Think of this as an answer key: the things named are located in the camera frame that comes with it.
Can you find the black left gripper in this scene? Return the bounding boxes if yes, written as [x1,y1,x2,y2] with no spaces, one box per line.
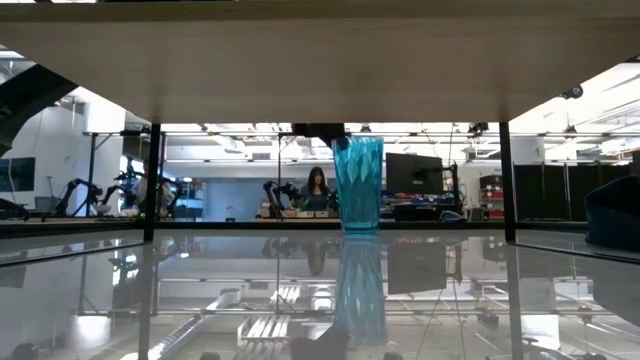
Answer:
[290,121,352,153]

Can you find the teal faceted plastic tumbler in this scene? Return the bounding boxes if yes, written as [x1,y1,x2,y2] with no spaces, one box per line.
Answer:
[331,136,386,235]

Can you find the person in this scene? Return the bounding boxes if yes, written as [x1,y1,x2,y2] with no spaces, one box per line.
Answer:
[297,166,335,214]

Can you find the black computer monitor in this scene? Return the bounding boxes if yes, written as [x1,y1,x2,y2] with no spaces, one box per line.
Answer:
[385,152,447,196]

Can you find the wooden tray board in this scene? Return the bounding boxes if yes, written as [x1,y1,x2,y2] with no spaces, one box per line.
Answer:
[0,0,640,246]

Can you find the red bin rack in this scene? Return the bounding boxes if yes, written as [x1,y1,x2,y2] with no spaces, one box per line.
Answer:
[478,174,506,221]

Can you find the dark room partition panels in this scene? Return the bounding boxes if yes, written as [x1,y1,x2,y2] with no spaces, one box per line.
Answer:
[513,162,634,224]

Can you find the dark navy cloth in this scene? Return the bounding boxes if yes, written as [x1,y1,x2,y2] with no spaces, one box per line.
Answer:
[583,175,640,254]

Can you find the dark wall screen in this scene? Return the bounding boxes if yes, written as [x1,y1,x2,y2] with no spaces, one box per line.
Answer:
[0,156,37,193]

